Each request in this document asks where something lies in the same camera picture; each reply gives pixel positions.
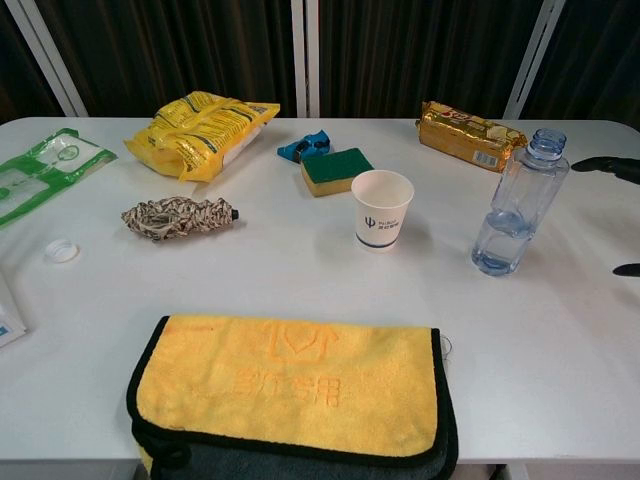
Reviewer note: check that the green white plastic bag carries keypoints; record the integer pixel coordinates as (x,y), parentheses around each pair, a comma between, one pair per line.
(45,170)

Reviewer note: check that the white bottle cap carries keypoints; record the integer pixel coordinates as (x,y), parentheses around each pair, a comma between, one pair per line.
(62,251)

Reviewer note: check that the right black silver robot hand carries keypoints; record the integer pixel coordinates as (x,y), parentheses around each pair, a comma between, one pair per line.
(615,166)

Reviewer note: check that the white frame post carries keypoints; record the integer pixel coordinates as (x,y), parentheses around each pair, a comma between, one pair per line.
(530,60)
(306,60)
(50,60)

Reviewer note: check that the yellow towel with black trim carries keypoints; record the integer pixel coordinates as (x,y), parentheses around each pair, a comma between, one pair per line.
(290,385)

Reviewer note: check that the clear plastic water bottle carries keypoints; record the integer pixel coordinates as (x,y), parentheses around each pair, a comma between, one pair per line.
(520,215)

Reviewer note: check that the white cardboard box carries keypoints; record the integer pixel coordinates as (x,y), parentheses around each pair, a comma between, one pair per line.
(9,315)

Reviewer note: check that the black pleated curtain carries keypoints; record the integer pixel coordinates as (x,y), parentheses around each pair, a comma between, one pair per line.
(190,45)

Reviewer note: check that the gold biscuit package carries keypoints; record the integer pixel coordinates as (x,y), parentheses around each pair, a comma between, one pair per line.
(465,135)

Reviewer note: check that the white paper cup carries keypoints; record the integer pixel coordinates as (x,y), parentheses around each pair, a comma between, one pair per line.
(382,210)

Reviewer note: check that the green yellow sponge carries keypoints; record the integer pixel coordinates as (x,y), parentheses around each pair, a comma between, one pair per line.
(335,170)

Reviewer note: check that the yellow snack bag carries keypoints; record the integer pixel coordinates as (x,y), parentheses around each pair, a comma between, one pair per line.
(200,135)

